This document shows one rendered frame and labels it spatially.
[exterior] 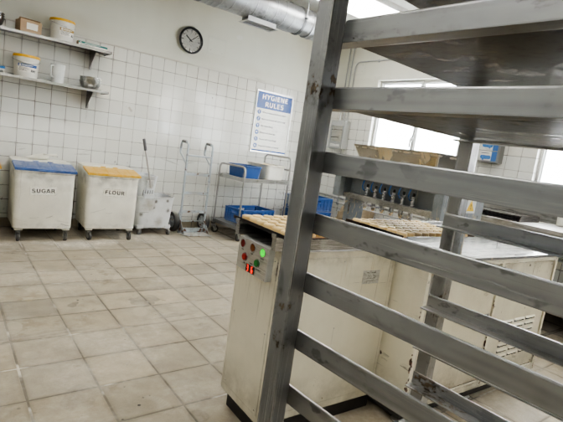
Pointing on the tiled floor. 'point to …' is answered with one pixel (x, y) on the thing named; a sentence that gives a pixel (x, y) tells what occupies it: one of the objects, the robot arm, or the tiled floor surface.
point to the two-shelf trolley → (243, 192)
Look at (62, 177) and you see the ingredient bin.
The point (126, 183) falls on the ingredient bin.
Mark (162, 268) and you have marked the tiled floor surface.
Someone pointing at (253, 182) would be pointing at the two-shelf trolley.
